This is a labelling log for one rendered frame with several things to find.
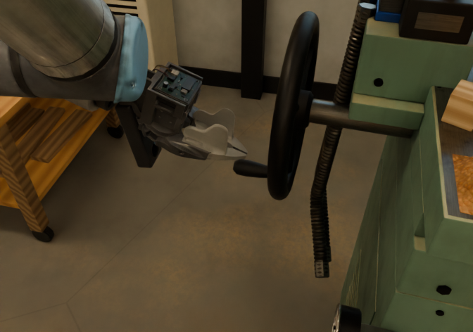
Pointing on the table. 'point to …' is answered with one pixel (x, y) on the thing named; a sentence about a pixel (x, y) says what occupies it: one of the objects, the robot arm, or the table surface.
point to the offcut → (460, 106)
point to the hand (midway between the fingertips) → (236, 155)
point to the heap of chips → (464, 182)
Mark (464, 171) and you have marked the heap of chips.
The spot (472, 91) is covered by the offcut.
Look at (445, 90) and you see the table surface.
